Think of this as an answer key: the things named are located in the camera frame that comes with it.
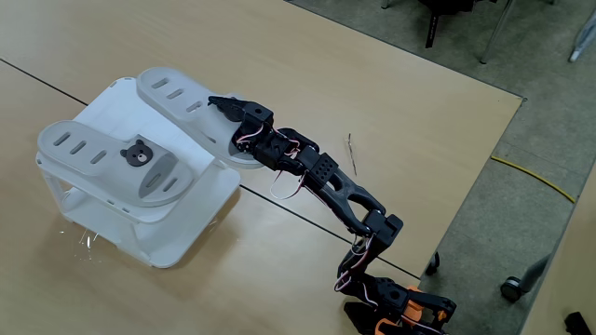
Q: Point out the white bear slipper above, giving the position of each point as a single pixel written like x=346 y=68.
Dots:
x=205 y=125
x=156 y=165

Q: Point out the white two-tier box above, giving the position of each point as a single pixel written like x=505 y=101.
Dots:
x=116 y=114

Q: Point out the thin metallic strip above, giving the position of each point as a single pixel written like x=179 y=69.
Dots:
x=352 y=153

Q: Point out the clear tape scrap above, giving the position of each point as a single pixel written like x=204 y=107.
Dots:
x=87 y=241

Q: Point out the black table caster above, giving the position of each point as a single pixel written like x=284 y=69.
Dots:
x=433 y=265

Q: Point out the grey metal chair leg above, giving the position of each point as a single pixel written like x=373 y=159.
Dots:
x=496 y=32

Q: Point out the chair base with caster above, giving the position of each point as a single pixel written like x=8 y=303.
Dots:
x=511 y=288

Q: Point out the pale grey leg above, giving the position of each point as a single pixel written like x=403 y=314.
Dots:
x=584 y=37

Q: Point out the black object on floor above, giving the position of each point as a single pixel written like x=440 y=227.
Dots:
x=577 y=324

